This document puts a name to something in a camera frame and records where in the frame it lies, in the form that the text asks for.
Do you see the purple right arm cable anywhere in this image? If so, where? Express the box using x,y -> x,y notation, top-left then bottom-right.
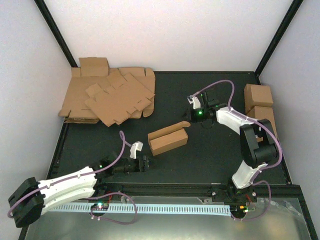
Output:
191,79 -> 284,222

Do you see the stack of flat cardboard blanks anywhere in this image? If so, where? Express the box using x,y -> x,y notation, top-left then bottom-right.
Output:
58,67 -> 156,127

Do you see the folded cardboard box front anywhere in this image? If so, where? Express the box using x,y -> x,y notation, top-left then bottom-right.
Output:
246,106 -> 278,138

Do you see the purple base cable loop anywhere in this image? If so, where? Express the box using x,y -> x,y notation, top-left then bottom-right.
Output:
87,191 -> 138,225

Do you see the black corner frame post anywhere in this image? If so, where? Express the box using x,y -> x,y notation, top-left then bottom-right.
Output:
254,0 -> 304,77
34,0 -> 78,68

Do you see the small folded cardboard box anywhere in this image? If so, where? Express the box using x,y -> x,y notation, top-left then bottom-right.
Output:
79,57 -> 110,77

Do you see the black right corner frame post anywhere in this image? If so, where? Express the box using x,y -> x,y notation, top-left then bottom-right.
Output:
254,0 -> 304,77

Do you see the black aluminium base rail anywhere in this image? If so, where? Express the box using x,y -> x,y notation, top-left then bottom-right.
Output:
97,181 -> 302,201

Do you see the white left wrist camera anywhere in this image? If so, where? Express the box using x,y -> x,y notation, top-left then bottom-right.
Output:
129,141 -> 144,159

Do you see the black left corner frame post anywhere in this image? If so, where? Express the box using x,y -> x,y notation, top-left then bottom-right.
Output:
34,0 -> 78,68

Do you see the metal base plate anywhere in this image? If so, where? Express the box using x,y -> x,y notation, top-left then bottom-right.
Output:
25,198 -> 311,240

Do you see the loose top cardboard blank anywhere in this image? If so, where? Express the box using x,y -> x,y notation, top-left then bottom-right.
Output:
84,71 -> 156,127

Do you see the light blue slotted cable duct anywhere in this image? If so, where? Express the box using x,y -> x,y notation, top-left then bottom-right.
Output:
51,202 -> 231,217

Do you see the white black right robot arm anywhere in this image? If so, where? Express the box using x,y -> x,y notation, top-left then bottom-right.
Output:
185,92 -> 282,202

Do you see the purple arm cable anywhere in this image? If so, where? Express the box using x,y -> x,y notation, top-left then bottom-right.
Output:
191,79 -> 284,222
6,130 -> 131,219

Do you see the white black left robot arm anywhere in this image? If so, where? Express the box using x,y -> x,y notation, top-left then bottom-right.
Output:
7,155 -> 150,228

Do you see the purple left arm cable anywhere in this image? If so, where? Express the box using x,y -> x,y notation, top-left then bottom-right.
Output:
6,130 -> 131,219

